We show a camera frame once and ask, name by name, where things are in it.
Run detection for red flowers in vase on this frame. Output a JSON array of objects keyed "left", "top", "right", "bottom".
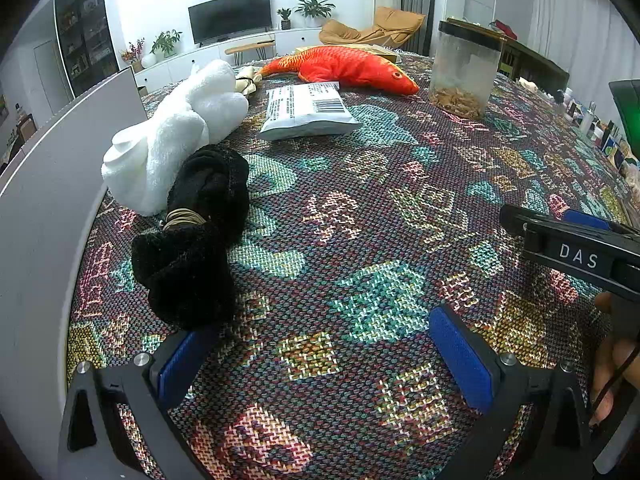
[{"left": 121, "top": 37, "right": 146, "bottom": 73}]

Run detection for white sheer curtain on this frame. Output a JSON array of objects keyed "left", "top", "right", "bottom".
[{"left": 530, "top": 0, "right": 640, "bottom": 126}]

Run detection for white storage box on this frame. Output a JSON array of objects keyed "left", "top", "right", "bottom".
[{"left": 0, "top": 66, "right": 147, "bottom": 441}]

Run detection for clear jar with black lid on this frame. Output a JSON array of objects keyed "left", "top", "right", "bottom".
[{"left": 427, "top": 17, "right": 507, "bottom": 121}]

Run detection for white plush towel roll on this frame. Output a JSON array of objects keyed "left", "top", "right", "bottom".
[{"left": 101, "top": 59, "right": 250, "bottom": 217}]

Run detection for yellow flat box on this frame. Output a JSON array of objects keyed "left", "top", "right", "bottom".
[{"left": 294, "top": 42, "right": 401, "bottom": 63}]

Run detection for grey curtain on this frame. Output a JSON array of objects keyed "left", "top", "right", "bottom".
[{"left": 400, "top": 0, "right": 436, "bottom": 56}]

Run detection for row of small bottles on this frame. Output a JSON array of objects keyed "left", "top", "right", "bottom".
[{"left": 555, "top": 87, "right": 640, "bottom": 191}]

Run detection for patterned woven blanket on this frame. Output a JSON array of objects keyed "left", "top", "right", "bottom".
[{"left": 67, "top": 52, "right": 640, "bottom": 480}]

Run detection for red item on bench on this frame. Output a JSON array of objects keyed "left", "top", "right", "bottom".
[{"left": 489, "top": 19, "right": 518, "bottom": 41}]

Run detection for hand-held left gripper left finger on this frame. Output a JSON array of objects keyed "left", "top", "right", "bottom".
[{"left": 57, "top": 325, "right": 223, "bottom": 480}]

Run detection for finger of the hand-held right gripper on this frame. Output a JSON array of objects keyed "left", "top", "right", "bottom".
[
  {"left": 562, "top": 210, "right": 640, "bottom": 261},
  {"left": 499, "top": 204, "right": 565, "bottom": 252}
]

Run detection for black fuzzy cloth bundle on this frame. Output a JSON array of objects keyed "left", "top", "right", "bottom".
[{"left": 131, "top": 144, "right": 251, "bottom": 331}]

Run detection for black television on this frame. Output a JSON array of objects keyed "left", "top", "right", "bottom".
[{"left": 188, "top": 0, "right": 273, "bottom": 45}]

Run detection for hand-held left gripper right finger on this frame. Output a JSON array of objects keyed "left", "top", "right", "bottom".
[{"left": 429, "top": 305, "right": 593, "bottom": 480}]

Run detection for wooden dining chair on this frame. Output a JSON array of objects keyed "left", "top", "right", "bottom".
[{"left": 15, "top": 112, "right": 38, "bottom": 143}]

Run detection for large leafy potted plant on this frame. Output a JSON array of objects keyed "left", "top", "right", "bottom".
[{"left": 294, "top": 0, "right": 336, "bottom": 28}]

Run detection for small wooden table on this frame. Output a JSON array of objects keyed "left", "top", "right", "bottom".
[{"left": 225, "top": 40, "right": 277, "bottom": 58}]

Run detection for tan rocking chair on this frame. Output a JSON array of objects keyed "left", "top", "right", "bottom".
[{"left": 319, "top": 6, "right": 427, "bottom": 53}]

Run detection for white plastic packet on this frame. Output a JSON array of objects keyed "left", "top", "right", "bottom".
[{"left": 257, "top": 81, "right": 363, "bottom": 142}]

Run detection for cream cloth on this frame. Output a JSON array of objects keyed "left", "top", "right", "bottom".
[{"left": 235, "top": 66, "right": 263, "bottom": 96}]

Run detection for bushy potted plant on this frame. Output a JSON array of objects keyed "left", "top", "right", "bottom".
[{"left": 151, "top": 29, "right": 183, "bottom": 58}]

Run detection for white TV cabinet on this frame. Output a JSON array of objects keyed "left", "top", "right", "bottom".
[{"left": 134, "top": 27, "right": 326, "bottom": 93}]

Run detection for dark wooden bench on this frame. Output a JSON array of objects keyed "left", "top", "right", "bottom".
[{"left": 492, "top": 35, "right": 571, "bottom": 96}]

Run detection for person's right hand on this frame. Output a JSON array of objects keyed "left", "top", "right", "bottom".
[{"left": 591, "top": 291, "right": 640, "bottom": 427}]

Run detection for black display cabinet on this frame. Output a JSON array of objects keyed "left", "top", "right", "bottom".
[{"left": 54, "top": 0, "right": 121, "bottom": 100}]

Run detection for orange fish plush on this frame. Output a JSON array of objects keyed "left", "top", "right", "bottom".
[{"left": 256, "top": 45, "right": 421, "bottom": 96}]

